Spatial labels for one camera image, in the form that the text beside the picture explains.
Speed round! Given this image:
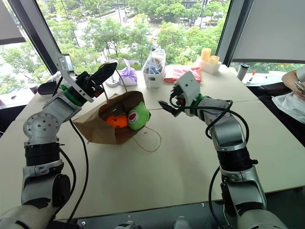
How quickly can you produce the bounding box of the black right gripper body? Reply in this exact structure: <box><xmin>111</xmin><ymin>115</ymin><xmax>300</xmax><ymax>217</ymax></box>
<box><xmin>169</xmin><ymin>85</ymin><xmax>186</xmax><ymax>108</ymax></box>

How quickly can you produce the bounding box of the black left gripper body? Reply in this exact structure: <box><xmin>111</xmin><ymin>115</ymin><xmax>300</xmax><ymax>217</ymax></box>
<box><xmin>75</xmin><ymin>71</ymin><xmax>104</xmax><ymax>98</ymax></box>

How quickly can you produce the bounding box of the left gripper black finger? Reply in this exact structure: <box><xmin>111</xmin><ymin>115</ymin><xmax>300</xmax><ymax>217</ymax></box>
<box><xmin>94</xmin><ymin>68</ymin><xmax>117</xmax><ymax>86</ymax></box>
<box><xmin>91</xmin><ymin>62</ymin><xmax>118</xmax><ymax>81</ymax></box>

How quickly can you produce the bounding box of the brown paper bag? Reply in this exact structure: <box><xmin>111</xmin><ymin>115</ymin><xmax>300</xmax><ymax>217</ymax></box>
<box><xmin>72</xmin><ymin>62</ymin><xmax>163</xmax><ymax>153</ymax></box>

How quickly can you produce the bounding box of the green plush toy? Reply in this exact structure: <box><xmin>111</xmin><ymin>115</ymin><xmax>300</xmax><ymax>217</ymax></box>
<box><xmin>127</xmin><ymin>101</ymin><xmax>151</xmax><ymax>131</ymax></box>

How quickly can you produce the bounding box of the orange plush toy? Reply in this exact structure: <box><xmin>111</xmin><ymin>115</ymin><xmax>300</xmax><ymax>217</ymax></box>
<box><xmin>106</xmin><ymin>115</ymin><xmax>129</xmax><ymax>128</ymax></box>

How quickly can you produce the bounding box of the person's hand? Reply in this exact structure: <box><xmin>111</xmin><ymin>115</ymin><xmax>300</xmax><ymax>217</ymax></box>
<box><xmin>294</xmin><ymin>82</ymin><xmax>305</xmax><ymax>101</ymax></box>

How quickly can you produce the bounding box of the white round dish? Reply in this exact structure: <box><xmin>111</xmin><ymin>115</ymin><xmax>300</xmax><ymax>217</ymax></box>
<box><xmin>105</xmin><ymin>69</ymin><xmax>120</xmax><ymax>88</ymax></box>

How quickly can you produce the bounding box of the purple wrapped gift pouch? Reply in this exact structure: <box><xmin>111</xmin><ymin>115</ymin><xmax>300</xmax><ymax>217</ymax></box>
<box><xmin>118</xmin><ymin>59</ymin><xmax>138</xmax><ymax>87</ymax></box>

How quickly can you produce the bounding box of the red plastic bags stack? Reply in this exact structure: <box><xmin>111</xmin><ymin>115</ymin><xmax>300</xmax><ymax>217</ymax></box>
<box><xmin>163</xmin><ymin>64</ymin><xmax>203</xmax><ymax>83</ymax></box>

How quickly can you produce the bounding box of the white bin with packets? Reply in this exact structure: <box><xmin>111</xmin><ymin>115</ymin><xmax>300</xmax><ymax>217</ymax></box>
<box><xmin>142</xmin><ymin>46</ymin><xmax>166</xmax><ymax>89</ymax></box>

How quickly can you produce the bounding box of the black oval object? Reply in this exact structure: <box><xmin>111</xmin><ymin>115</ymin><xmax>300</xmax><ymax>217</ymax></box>
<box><xmin>38</xmin><ymin>80</ymin><xmax>59</xmax><ymax>96</ymax></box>

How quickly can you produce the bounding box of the white rectangular box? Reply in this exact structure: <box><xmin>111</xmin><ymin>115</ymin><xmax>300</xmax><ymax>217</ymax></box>
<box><xmin>195</xmin><ymin>57</ymin><xmax>222</xmax><ymax>74</ymax></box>

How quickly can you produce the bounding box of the tall yellow cup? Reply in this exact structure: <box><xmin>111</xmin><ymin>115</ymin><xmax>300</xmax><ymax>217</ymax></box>
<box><xmin>201</xmin><ymin>47</ymin><xmax>212</xmax><ymax>62</ymax></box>

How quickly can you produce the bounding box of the white tumbler with black lid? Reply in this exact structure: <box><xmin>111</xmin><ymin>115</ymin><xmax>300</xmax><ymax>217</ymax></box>
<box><xmin>237</xmin><ymin>63</ymin><xmax>250</xmax><ymax>82</ymax></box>

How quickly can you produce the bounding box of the marker pen with red cap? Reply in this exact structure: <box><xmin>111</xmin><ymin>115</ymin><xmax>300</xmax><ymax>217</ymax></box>
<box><xmin>246</xmin><ymin>70</ymin><xmax>256</xmax><ymax>85</ymax></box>

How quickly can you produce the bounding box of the grey roller blind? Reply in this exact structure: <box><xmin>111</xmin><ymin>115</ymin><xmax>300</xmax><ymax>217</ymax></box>
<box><xmin>0</xmin><ymin>0</ymin><xmax>27</xmax><ymax>46</ymax></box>
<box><xmin>231</xmin><ymin>0</ymin><xmax>305</xmax><ymax>64</ymax></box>

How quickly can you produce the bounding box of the grey rounded shape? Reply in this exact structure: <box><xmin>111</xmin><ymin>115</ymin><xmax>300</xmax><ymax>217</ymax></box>
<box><xmin>121</xmin><ymin>220</ymin><xmax>142</xmax><ymax>229</ymax></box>
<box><xmin>173</xmin><ymin>216</ymin><xmax>192</xmax><ymax>229</ymax></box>

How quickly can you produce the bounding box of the seated person in white shirt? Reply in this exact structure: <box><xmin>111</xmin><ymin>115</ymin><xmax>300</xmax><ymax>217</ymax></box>
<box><xmin>271</xmin><ymin>66</ymin><xmax>305</xmax><ymax>125</ymax></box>

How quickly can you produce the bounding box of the smartphone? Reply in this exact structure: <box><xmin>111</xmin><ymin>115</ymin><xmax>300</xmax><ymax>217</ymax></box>
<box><xmin>294</xmin><ymin>81</ymin><xmax>305</xmax><ymax>94</ymax></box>

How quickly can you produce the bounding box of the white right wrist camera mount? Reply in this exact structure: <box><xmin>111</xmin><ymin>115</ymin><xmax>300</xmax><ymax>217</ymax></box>
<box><xmin>175</xmin><ymin>71</ymin><xmax>201</xmax><ymax>117</ymax></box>

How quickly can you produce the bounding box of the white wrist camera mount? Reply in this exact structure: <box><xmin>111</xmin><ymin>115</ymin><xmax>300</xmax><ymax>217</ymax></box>
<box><xmin>57</xmin><ymin>54</ymin><xmax>94</xmax><ymax>104</ymax></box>
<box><xmin>175</xmin><ymin>71</ymin><xmax>201</xmax><ymax>117</ymax></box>

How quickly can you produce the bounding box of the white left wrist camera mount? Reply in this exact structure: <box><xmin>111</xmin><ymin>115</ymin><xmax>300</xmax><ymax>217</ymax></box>
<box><xmin>57</xmin><ymin>54</ymin><xmax>94</xmax><ymax>104</ymax></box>

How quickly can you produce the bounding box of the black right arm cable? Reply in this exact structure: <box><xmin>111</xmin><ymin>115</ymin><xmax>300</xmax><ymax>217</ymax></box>
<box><xmin>183</xmin><ymin>100</ymin><xmax>250</xmax><ymax>227</ymax></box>

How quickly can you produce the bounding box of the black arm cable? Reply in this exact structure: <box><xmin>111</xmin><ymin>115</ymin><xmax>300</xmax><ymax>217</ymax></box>
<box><xmin>53</xmin><ymin>81</ymin><xmax>90</xmax><ymax>225</ymax></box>
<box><xmin>183</xmin><ymin>100</ymin><xmax>250</xmax><ymax>227</ymax></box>

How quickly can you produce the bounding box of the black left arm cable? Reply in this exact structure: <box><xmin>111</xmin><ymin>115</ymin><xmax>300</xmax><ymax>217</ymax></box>
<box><xmin>53</xmin><ymin>81</ymin><xmax>90</xmax><ymax>225</ymax></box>

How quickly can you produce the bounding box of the dark window frame post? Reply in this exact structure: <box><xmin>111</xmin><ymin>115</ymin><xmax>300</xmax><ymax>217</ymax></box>
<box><xmin>215</xmin><ymin>0</ymin><xmax>255</xmax><ymax>67</ymax></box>
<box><xmin>7</xmin><ymin>0</ymin><xmax>63</xmax><ymax>75</ymax></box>

